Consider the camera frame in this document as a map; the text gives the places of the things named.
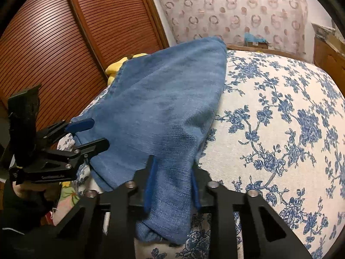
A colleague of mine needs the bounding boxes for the person's left forearm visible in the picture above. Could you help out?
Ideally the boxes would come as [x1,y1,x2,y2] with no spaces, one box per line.
[0,179,64,259]

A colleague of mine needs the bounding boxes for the light blue cloth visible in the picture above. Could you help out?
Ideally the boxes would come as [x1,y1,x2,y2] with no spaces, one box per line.
[244,32,267,44]

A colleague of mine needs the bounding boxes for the patterned flat box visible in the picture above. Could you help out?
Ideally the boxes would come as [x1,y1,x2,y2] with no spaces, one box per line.
[313,23,339,40]

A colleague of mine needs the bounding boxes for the brown wooden cabinet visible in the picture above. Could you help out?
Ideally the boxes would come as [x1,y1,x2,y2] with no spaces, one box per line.
[314,36,345,92]

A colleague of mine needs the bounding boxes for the brown slatted wooden wardrobe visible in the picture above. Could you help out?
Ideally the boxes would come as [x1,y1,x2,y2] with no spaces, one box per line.
[0,0,170,141]

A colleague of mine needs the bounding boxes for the pink circle patterned curtain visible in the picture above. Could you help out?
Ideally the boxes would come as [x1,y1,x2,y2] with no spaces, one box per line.
[146,0,309,54]

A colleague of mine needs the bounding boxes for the wooden bed headboard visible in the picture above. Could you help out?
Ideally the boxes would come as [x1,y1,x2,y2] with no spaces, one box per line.
[226,44,308,60]

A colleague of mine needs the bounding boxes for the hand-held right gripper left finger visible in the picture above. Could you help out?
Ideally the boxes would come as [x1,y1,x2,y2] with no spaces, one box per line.
[55,155,155,259]

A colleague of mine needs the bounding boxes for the small cardboard box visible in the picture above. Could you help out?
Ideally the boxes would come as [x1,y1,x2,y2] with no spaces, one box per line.
[244,39,271,50]

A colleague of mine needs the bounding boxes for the blue floral white cloth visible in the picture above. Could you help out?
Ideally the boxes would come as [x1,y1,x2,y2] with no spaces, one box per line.
[56,49,345,259]

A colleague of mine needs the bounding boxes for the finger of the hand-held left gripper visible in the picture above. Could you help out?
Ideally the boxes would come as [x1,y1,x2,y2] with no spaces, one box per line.
[16,137,110,184]
[36,118,95,147]

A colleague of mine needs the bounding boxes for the blue denim pants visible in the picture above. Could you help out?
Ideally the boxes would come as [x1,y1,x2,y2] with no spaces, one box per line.
[71,36,227,246]

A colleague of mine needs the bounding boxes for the yellow soft object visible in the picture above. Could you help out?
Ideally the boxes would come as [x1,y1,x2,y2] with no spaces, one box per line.
[105,53,147,85]

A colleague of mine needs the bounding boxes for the person's left hand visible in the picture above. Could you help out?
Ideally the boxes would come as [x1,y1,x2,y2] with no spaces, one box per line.
[12,182,62,203]

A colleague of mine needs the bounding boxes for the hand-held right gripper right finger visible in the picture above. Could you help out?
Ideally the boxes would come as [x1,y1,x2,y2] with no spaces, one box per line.
[191,164,313,259]

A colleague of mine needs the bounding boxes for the colourful floral blanket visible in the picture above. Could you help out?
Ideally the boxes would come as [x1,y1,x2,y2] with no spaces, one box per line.
[52,181,81,224]

